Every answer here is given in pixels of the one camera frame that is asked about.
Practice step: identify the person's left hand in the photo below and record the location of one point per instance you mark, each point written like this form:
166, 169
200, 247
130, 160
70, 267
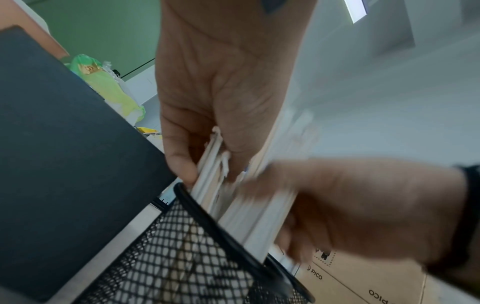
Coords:
225, 74

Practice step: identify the person's right hand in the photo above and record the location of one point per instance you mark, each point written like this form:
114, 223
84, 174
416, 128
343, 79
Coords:
375, 207

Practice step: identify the bundle of white paper straws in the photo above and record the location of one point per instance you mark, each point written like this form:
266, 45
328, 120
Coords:
240, 213

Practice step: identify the black mesh cup front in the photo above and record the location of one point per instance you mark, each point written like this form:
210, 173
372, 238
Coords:
225, 234

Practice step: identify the dark grey box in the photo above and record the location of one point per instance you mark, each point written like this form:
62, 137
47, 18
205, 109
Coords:
75, 148

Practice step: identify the large brown cardboard box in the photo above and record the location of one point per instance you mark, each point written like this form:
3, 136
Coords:
375, 282

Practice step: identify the yellow snack bag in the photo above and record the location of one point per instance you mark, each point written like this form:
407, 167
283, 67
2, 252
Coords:
148, 130

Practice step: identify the green door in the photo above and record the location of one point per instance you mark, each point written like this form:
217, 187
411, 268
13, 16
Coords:
112, 29

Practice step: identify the green plastic bag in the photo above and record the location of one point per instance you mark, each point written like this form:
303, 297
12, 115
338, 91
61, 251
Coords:
101, 83

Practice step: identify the ceiling light panel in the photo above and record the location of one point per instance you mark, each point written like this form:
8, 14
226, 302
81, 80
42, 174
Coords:
356, 9

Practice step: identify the pink plastic bin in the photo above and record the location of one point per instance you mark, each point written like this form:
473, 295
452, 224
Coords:
41, 32

